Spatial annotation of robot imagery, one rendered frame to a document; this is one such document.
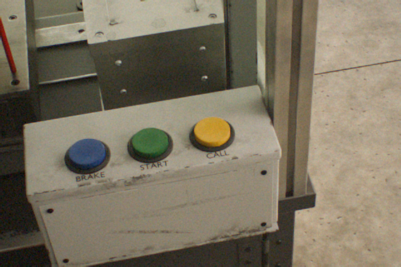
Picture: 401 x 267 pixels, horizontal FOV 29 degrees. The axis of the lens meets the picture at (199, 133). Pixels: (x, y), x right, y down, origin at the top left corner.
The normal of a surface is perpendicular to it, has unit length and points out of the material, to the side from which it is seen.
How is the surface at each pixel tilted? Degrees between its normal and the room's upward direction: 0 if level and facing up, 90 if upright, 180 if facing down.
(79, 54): 0
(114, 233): 90
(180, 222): 90
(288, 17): 90
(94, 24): 0
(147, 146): 0
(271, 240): 90
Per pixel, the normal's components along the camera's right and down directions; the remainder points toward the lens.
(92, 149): -0.05, -0.69
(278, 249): 0.18, 0.71
